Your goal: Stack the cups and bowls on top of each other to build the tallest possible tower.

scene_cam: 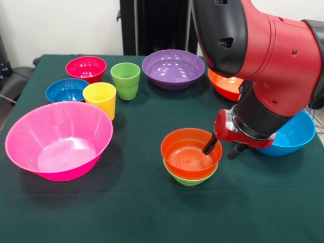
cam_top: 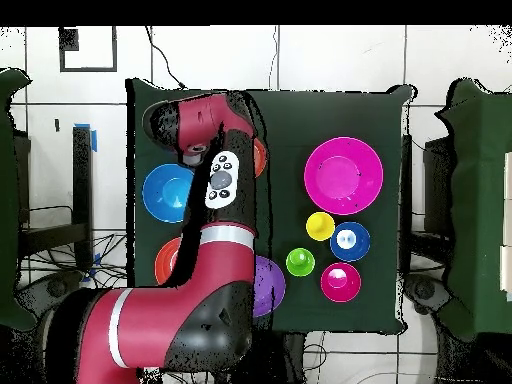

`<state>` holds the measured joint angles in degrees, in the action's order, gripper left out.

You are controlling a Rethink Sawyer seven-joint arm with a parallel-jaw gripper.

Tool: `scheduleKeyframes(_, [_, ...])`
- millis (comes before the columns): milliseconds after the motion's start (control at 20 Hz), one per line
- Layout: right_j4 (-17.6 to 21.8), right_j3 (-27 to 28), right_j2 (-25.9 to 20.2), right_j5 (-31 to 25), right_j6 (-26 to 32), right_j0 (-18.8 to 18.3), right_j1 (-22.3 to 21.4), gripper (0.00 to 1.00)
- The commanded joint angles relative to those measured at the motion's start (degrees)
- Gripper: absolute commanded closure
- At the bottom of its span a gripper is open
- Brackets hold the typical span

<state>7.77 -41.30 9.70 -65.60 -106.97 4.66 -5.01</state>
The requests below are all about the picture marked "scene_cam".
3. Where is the dark green tablecloth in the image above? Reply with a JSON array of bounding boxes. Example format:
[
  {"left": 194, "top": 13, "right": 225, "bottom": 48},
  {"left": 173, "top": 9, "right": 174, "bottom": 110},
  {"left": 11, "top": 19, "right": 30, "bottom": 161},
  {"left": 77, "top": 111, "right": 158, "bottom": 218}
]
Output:
[{"left": 0, "top": 54, "right": 324, "bottom": 243}]

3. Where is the small crimson bowl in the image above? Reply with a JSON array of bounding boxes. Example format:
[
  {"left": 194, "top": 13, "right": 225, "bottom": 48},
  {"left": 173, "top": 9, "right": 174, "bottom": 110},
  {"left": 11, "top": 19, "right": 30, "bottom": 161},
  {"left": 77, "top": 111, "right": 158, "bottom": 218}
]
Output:
[{"left": 65, "top": 56, "right": 107, "bottom": 84}]

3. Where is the small dark blue bowl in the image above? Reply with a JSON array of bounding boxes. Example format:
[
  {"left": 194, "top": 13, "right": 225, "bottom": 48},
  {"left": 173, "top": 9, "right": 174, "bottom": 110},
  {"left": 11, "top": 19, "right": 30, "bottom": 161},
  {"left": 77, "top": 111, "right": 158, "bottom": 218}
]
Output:
[{"left": 45, "top": 78, "right": 90, "bottom": 104}]

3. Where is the small green bowl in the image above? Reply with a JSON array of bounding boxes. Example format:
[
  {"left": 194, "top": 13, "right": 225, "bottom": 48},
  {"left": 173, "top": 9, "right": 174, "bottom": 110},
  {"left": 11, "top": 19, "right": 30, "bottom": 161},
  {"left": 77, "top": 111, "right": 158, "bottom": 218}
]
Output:
[{"left": 163, "top": 159, "right": 219, "bottom": 187}]

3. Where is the large pink bowl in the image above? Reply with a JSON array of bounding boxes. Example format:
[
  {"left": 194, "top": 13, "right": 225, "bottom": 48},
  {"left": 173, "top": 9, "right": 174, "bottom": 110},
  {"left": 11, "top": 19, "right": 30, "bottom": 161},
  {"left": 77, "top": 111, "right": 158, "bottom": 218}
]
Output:
[{"left": 5, "top": 101, "right": 114, "bottom": 182}]

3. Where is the large orange bowl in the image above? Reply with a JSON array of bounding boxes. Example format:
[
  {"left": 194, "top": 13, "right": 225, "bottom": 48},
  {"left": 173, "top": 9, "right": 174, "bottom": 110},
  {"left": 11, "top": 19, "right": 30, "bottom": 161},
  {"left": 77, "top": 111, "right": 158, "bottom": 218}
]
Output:
[{"left": 208, "top": 68, "right": 245, "bottom": 102}]

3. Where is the light blue bowl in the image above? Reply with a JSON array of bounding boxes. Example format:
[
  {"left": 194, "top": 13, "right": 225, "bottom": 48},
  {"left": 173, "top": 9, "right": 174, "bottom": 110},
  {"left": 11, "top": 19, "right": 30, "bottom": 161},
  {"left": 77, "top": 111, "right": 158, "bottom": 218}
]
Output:
[{"left": 255, "top": 110, "right": 316, "bottom": 157}]

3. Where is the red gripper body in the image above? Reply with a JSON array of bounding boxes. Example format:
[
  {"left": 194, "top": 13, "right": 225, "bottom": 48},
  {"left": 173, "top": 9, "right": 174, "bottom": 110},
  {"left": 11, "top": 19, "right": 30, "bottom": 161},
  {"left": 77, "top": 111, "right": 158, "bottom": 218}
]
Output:
[{"left": 214, "top": 109, "right": 276, "bottom": 149}]

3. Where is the purple bowl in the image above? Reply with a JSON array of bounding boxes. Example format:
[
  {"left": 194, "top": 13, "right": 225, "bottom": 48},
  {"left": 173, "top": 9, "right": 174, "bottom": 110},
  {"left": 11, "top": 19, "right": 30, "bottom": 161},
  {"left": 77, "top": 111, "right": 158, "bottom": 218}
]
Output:
[{"left": 141, "top": 49, "right": 206, "bottom": 91}]

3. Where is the green cup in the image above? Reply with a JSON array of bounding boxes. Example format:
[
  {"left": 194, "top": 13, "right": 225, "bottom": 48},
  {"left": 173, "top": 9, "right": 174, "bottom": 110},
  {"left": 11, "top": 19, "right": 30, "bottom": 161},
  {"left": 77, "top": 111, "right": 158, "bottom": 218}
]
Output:
[{"left": 110, "top": 62, "right": 141, "bottom": 101}]

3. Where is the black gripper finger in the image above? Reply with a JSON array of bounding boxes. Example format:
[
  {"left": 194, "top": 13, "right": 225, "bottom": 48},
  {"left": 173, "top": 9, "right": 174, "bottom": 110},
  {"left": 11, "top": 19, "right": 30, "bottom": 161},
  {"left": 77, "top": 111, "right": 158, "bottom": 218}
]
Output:
[
  {"left": 202, "top": 134, "right": 219, "bottom": 156},
  {"left": 227, "top": 143, "right": 248, "bottom": 160}
]

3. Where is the floor cable bundle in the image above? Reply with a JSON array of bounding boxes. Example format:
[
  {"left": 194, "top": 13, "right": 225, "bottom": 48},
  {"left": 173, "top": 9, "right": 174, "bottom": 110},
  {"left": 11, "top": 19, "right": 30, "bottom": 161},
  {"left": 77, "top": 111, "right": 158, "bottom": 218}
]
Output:
[{"left": 305, "top": 98, "right": 324, "bottom": 122}]

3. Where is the small orange bowl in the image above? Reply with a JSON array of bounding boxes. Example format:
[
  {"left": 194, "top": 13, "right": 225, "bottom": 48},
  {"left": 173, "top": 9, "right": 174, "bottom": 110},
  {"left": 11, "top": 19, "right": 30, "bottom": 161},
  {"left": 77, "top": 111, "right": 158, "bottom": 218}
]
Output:
[{"left": 160, "top": 128, "right": 223, "bottom": 181}]

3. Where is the yellow cup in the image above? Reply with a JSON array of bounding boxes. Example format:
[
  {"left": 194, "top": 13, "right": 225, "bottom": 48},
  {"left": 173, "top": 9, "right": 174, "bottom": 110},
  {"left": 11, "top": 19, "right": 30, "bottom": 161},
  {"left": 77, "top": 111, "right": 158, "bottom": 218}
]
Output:
[{"left": 83, "top": 82, "right": 117, "bottom": 122}]

